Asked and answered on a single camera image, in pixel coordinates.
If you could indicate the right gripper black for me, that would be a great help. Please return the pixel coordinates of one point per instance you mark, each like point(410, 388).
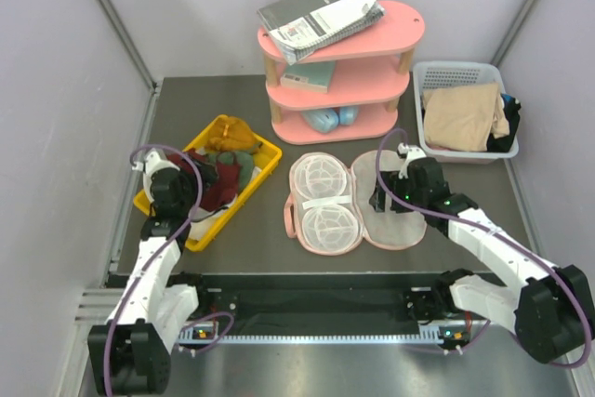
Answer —
point(393, 182)

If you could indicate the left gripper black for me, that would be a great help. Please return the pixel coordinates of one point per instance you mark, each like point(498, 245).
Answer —
point(193, 180)

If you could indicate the floral mesh laundry bag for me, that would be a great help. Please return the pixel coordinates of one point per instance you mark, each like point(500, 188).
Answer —
point(328, 208)

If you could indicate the maroon red bra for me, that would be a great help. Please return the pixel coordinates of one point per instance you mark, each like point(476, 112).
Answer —
point(220, 182)

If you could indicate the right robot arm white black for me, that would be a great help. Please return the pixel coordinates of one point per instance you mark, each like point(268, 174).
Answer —
point(549, 310)

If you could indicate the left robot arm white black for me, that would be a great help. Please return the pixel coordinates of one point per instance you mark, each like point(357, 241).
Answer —
point(131, 352)

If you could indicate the yellow plastic tray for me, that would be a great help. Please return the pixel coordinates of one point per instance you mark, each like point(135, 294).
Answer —
point(266, 159)

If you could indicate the green garment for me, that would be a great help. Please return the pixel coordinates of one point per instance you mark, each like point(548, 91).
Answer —
point(246, 169)

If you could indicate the orange mesh garment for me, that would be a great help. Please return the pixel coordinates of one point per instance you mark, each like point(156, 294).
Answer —
point(230, 134)

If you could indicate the light blue slippers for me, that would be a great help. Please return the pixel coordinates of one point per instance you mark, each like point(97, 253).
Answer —
point(327, 120)

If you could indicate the pink three-tier shelf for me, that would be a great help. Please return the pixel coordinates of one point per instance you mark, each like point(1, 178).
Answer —
point(372, 73)

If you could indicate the beige folded garment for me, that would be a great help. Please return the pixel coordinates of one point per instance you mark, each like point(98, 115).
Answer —
point(461, 118)

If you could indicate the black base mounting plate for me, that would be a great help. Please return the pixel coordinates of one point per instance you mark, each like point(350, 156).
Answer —
point(320, 304)

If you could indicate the grey plastic basket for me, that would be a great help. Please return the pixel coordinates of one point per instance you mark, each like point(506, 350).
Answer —
point(428, 75)

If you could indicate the teal book on shelf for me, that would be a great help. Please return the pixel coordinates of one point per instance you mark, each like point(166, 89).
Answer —
point(315, 77)

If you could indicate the black garment in basket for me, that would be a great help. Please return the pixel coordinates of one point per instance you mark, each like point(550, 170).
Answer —
point(511, 108)

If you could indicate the grey spiral notebook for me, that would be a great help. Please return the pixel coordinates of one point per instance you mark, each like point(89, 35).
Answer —
point(298, 28)

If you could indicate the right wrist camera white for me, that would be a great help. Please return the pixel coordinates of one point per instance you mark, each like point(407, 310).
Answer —
point(409, 154)

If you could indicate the grey cable duct rail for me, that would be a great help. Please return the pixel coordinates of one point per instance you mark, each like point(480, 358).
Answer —
point(205, 334)

